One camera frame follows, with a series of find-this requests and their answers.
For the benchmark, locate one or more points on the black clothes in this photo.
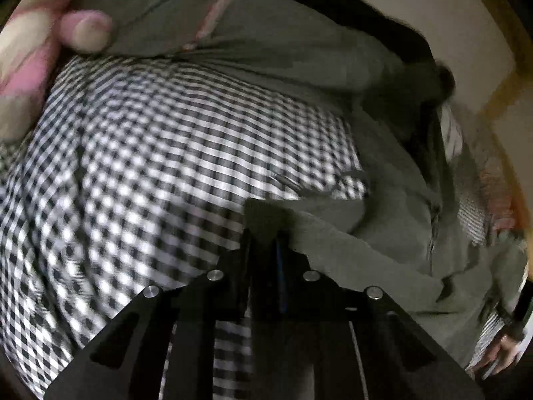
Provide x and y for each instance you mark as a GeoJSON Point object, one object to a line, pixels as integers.
{"type": "Point", "coordinates": [387, 29]}

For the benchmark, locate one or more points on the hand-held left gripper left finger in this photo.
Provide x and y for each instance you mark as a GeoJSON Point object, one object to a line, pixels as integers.
{"type": "Point", "coordinates": [243, 258]}

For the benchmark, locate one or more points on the red striped pillow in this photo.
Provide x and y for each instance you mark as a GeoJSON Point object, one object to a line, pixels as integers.
{"type": "Point", "coordinates": [497, 187]}

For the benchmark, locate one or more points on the black white checkered bed sheet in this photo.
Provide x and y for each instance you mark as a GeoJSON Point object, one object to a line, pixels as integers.
{"type": "Point", "coordinates": [125, 175]}

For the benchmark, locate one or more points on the wooden bunk bed frame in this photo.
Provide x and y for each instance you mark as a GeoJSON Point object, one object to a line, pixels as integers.
{"type": "Point", "coordinates": [499, 96]}

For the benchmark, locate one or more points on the person's right hand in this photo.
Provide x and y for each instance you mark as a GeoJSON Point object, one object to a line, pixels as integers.
{"type": "Point", "coordinates": [499, 356]}

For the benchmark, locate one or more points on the pink plush toy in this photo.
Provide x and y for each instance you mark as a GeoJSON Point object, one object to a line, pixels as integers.
{"type": "Point", "coordinates": [25, 50]}

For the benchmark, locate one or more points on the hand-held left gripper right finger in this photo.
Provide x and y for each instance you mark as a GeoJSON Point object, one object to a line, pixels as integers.
{"type": "Point", "coordinates": [281, 277]}

